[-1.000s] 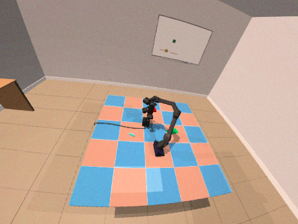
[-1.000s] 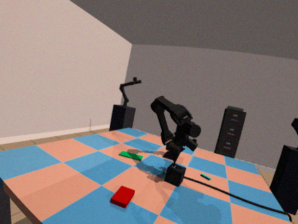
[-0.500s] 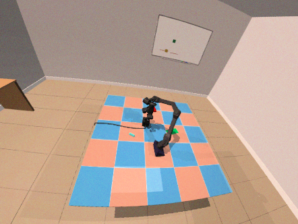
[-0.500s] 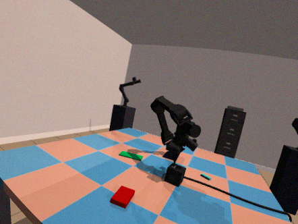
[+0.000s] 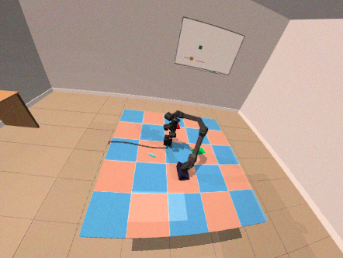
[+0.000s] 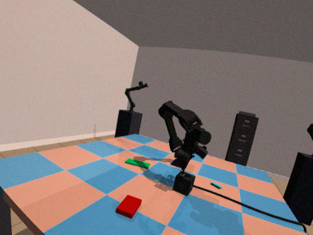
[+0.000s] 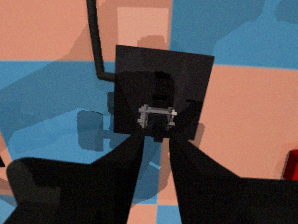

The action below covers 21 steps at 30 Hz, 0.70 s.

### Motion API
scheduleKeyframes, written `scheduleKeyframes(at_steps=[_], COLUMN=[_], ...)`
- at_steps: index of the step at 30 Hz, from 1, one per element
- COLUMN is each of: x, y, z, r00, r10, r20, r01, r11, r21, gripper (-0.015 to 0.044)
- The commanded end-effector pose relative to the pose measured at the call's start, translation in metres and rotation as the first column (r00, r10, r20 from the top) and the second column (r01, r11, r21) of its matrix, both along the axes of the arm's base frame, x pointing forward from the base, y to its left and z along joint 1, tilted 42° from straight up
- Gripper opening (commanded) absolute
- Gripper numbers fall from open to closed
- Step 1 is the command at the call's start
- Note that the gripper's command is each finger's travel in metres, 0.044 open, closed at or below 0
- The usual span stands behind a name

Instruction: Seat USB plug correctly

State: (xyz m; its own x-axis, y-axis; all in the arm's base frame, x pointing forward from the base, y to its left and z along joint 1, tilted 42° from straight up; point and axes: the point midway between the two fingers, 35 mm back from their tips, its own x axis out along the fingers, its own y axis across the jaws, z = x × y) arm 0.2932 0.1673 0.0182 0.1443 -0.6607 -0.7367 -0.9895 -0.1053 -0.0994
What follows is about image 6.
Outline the red rectangular block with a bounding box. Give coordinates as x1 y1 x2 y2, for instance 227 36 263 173
115 195 142 219

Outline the green flat bar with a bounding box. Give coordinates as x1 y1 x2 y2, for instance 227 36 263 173
125 159 150 169

